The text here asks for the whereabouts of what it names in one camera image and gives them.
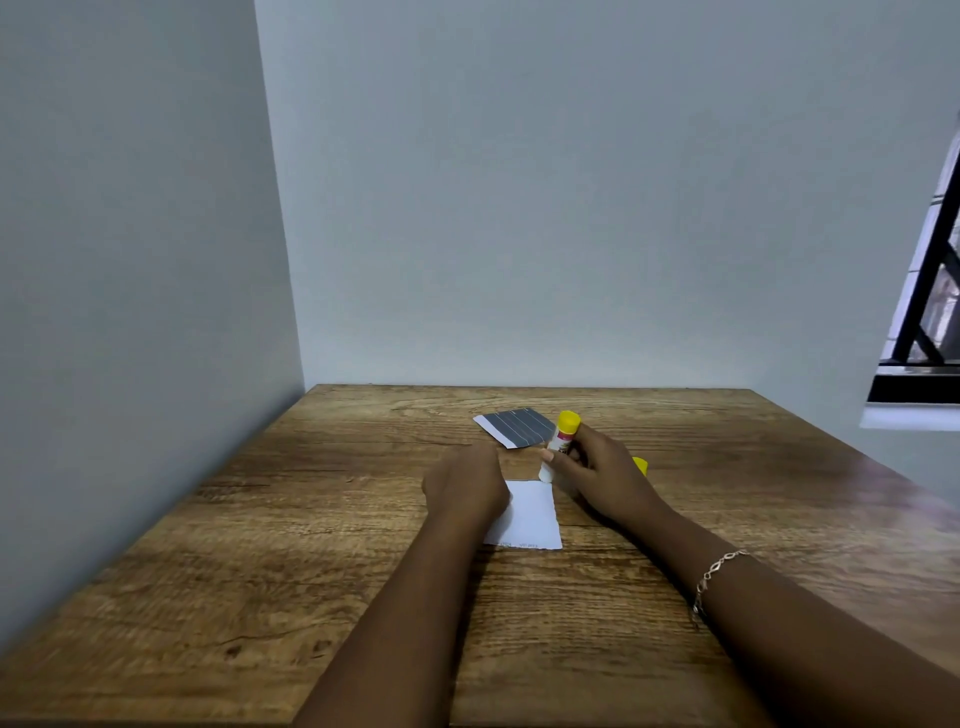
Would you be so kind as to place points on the person's right hand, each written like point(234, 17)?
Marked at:
point(611, 480)

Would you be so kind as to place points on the person's left hand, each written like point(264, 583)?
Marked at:
point(465, 487)

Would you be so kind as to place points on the person's right thumb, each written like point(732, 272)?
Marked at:
point(564, 463)

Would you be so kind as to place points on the person's left fingers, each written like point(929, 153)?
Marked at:
point(469, 454)

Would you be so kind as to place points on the yellow white glue stick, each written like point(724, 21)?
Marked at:
point(561, 439)

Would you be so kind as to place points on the white paper sheet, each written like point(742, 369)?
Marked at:
point(534, 517)

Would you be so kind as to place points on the person's left forearm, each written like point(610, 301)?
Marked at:
point(397, 637)

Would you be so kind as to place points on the person's right forearm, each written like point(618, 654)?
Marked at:
point(787, 630)

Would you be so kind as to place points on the grey striped paper piece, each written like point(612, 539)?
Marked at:
point(521, 427)

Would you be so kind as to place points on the yellow glue stick cap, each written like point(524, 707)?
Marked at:
point(641, 466)

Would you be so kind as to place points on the white window sill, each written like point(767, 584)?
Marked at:
point(911, 417)

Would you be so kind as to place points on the black window grille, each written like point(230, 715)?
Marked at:
point(934, 285)

